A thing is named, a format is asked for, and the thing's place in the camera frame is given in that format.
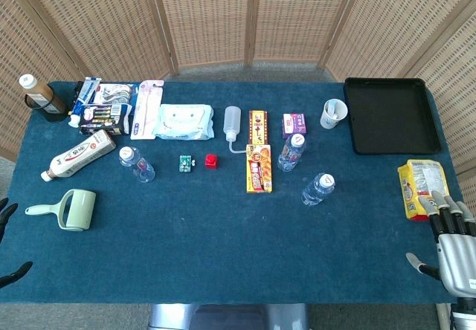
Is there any green lint roller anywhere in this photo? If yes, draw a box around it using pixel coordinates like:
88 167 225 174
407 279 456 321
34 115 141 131
25 189 97 233

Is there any white blister pack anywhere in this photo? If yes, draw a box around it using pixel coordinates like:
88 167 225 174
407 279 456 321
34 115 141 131
91 82 141 108

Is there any silver robot torso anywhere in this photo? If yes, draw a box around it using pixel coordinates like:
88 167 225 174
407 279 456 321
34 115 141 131
148 302 310 330

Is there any white brown milk tea bottle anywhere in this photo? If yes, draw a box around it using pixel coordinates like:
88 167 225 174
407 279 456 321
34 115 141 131
40 129 117 182

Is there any red brown snack box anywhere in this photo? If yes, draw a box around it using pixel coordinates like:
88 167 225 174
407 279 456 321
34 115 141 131
248 110 268 146

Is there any black-fingered left robot hand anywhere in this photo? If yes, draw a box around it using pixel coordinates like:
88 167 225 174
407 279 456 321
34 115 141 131
0 197 33 289

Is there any blue white toothpaste tube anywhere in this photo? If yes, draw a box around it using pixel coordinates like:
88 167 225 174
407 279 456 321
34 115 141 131
68 77 103 129

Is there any battery pack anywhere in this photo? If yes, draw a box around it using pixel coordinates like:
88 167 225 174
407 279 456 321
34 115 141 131
78 103 133 137

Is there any light blue wet wipes pack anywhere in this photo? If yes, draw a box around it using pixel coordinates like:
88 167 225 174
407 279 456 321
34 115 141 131
152 103 216 141

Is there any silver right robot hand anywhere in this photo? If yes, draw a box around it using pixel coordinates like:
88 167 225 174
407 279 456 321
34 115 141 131
405 190 476 297

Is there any black plastic tray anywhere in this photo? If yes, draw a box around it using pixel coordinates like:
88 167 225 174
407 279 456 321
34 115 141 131
343 77 443 155

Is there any yellow snack bag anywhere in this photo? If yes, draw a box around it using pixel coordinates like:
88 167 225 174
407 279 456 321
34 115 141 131
396 158 455 222

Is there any woven folding screen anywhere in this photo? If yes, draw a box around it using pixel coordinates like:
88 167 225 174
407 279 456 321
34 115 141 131
0 0 476 212

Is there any brown drink bottle white cap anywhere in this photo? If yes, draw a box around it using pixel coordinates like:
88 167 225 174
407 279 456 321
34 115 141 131
19 74 68 114

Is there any translucent squeeze wash bottle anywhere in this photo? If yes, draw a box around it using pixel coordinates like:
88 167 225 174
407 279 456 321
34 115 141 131
223 106 249 155

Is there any purple small box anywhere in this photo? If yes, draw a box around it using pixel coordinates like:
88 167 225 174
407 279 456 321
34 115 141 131
282 112 308 140

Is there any white paper cup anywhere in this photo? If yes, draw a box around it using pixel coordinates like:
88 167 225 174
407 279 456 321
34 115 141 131
320 98 349 130

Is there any small green circuit board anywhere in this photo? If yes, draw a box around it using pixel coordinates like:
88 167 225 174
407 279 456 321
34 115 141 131
178 155 196 173

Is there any yellow curry box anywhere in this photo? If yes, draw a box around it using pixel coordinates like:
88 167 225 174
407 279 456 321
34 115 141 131
245 143 274 194

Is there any pink toothbrush pack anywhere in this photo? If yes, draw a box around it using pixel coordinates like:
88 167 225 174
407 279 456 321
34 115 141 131
129 80 165 140

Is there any clear water bottle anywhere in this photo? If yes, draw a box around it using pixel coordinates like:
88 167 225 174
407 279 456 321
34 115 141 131
301 172 336 207
277 133 308 172
118 146 156 184

